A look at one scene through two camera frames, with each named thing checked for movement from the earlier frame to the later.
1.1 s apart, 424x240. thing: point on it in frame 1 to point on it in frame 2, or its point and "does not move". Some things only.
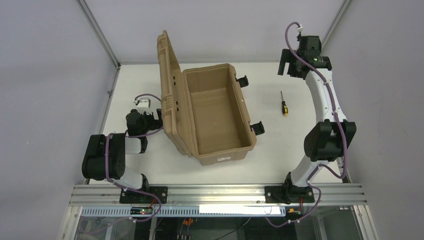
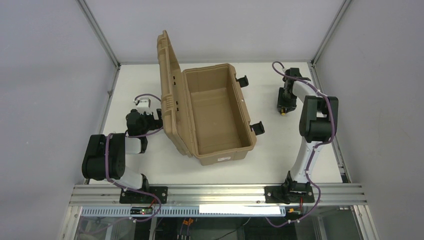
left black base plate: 161,192 does not move
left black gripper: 154,120 does not move
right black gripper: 286,62 to 286,104
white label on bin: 224,158 does not move
